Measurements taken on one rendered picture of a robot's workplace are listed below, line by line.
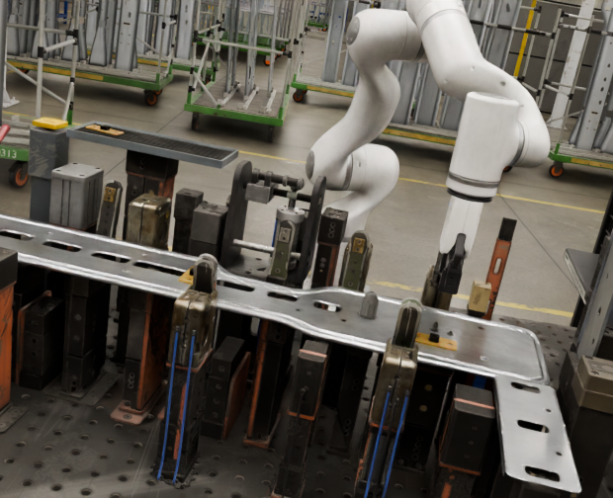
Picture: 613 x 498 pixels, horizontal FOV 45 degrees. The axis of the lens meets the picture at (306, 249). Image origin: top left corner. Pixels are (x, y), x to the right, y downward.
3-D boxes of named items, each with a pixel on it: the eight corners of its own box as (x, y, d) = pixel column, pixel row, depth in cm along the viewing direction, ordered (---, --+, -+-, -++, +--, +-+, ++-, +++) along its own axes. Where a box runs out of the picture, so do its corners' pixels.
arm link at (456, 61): (488, 57, 141) (536, 181, 124) (412, 45, 136) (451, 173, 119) (512, 20, 134) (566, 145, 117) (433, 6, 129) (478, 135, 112)
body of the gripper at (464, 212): (448, 176, 127) (434, 236, 131) (448, 190, 118) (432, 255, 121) (491, 185, 126) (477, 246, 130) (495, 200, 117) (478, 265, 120)
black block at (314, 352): (259, 508, 128) (285, 360, 118) (274, 471, 138) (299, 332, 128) (305, 520, 127) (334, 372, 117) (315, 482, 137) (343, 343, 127)
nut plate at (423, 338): (409, 340, 130) (410, 334, 130) (410, 332, 134) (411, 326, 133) (457, 351, 129) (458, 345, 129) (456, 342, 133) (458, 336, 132)
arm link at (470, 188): (449, 164, 126) (445, 181, 127) (448, 175, 118) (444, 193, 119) (497, 174, 125) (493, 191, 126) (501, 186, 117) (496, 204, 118)
